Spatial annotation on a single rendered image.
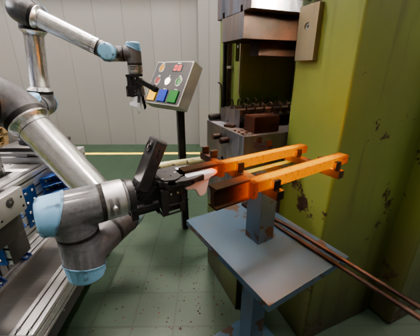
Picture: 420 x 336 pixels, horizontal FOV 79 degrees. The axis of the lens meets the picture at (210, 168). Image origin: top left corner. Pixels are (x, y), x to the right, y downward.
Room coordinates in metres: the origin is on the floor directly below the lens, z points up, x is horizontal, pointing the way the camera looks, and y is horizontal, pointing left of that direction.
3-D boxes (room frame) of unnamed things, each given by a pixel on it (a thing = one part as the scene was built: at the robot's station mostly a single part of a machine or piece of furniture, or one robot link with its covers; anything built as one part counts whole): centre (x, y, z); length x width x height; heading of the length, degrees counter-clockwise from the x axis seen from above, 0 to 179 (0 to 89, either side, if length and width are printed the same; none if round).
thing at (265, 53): (1.28, -0.33, 1.24); 0.30 x 0.07 x 0.06; 113
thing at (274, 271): (0.66, -0.15, 0.67); 0.40 x 0.30 x 0.02; 32
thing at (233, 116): (1.29, -0.28, 0.96); 0.42 x 0.20 x 0.09; 113
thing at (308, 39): (0.97, -0.33, 1.27); 0.09 x 0.02 x 0.17; 23
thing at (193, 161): (1.49, 0.13, 0.62); 0.44 x 0.05 x 0.05; 113
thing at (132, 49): (1.45, 0.40, 1.23); 0.09 x 0.08 x 0.11; 99
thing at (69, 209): (0.41, 0.25, 0.91); 0.11 x 0.08 x 0.09; 122
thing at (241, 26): (1.29, -0.28, 1.32); 0.42 x 0.20 x 0.10; 113
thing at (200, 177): (0.50, 0.06, 0.94); 0.09 x 0.05 x 0.02; 119
